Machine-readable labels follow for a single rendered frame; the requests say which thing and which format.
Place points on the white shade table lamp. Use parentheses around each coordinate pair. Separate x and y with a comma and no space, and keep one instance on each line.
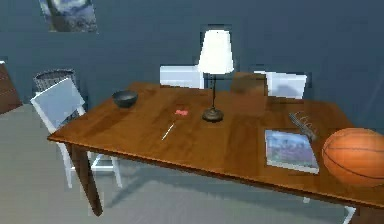
(215,53)

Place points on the brown wooden dining table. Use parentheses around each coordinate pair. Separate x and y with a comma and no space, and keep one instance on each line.
(206,143)

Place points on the thin white pencil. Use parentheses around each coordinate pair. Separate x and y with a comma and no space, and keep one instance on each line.
(167,131)

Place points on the blue picture book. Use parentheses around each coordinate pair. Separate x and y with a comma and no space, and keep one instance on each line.
(289,150)

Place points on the orange basketball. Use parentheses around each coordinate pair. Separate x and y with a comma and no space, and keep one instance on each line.
(355,156)

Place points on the white chair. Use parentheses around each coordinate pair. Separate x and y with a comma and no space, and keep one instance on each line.
(180,76)
(58,103)
(288,85)

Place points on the brown cardboard box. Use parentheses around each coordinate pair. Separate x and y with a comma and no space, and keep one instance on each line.
(249,85)

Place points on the blue framed wall picture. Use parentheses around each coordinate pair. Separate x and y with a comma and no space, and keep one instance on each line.
(68,15)

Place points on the dark grey bowl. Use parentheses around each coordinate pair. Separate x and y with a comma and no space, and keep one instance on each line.
(125,98)

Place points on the brown wooden cabinet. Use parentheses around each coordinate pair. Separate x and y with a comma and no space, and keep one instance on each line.
(7,90)

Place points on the small red flat object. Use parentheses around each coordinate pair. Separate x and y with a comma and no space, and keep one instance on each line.
(181,112)

